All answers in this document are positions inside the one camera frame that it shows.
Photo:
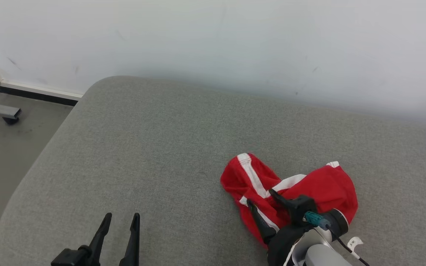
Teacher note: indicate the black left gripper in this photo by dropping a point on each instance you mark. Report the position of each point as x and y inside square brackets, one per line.
[70, 258]

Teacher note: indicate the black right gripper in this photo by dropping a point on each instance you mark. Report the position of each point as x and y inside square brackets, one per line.
[283, 247]

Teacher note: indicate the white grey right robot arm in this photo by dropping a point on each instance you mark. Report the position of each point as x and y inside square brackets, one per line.
[324, 256]

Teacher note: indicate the grey fabric sofa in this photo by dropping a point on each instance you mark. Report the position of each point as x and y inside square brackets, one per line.
[142, 147]

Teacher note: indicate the red shorts with white stripe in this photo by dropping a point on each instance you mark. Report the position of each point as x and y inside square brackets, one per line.
[331, 188]

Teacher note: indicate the black castor wheel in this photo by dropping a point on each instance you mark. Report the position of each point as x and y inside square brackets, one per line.
[11, 120]

